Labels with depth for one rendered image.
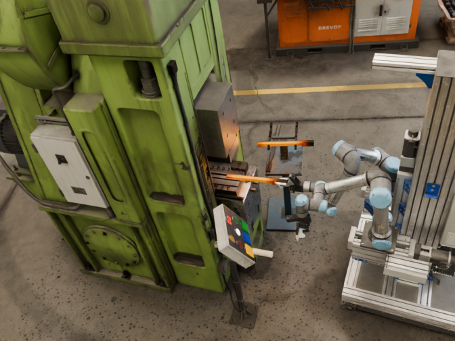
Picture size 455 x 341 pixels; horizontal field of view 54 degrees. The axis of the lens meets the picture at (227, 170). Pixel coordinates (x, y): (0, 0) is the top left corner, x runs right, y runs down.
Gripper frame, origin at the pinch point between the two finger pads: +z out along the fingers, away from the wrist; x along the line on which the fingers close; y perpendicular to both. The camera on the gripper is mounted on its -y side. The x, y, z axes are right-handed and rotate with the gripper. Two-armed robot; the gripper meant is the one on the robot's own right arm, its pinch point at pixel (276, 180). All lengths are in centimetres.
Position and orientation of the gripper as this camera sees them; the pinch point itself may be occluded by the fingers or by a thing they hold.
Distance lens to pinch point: 325.7
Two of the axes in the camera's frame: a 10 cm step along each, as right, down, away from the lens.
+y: 1.6, 6.9, 7.0
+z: -9.4, -1.1, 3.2
